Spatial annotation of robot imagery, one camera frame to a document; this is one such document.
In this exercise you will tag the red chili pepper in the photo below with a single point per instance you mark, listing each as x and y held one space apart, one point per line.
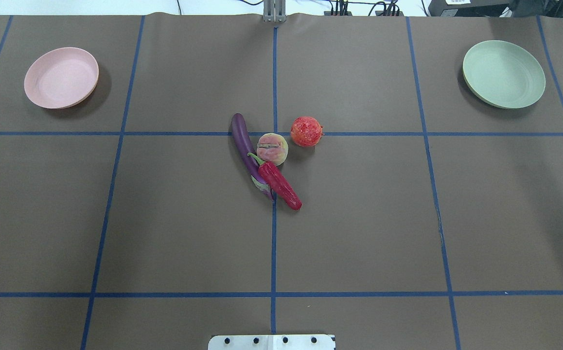
277 182

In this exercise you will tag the peach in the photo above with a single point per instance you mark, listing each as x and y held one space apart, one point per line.
272 147

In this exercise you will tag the purple eggplant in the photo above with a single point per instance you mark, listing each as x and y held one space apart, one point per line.
244 146

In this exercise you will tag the red pomegranate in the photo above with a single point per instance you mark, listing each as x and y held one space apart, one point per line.
306 132

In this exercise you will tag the pink plate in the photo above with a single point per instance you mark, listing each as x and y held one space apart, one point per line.
61 78

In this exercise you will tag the green plate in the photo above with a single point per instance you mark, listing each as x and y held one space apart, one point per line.
503 74

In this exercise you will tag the aluminium frame post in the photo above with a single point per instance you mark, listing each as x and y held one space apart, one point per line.
274 11

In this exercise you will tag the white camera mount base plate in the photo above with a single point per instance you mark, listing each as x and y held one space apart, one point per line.
273 342

